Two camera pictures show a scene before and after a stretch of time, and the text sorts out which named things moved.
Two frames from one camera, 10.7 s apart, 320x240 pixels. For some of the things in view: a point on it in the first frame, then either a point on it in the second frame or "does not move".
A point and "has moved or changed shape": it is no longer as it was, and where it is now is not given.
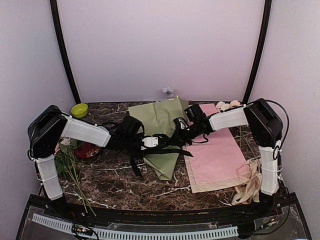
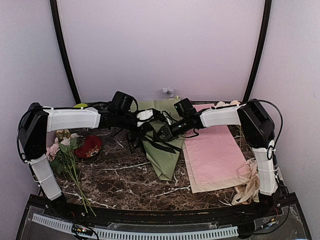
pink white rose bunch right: (221, 106) does not move
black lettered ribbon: (134, 157) has moved or changed shape
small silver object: (168, 92) does not move
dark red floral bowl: (85, 150) does not move
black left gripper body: (130, 143) -> (123, 119)
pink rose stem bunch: (65, 161) does not move
